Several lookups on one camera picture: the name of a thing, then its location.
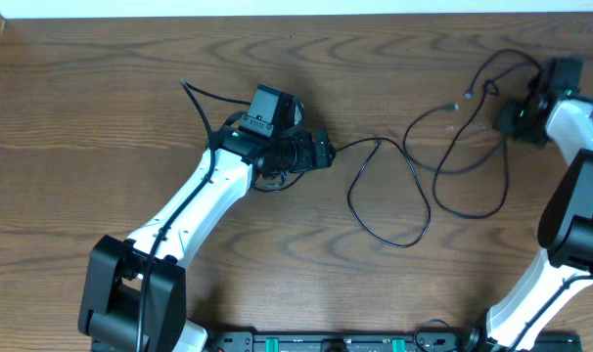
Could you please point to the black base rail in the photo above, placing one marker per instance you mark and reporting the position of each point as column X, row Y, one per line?
column 424, row 339

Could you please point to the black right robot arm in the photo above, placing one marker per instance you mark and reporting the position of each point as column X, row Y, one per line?
column 554, row 111

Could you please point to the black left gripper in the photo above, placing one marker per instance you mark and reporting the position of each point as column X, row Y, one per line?
column 321, row 150

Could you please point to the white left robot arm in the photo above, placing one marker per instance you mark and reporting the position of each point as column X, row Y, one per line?
column 134, row 294

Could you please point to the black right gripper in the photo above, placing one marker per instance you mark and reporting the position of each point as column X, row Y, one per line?
column 510, row 119

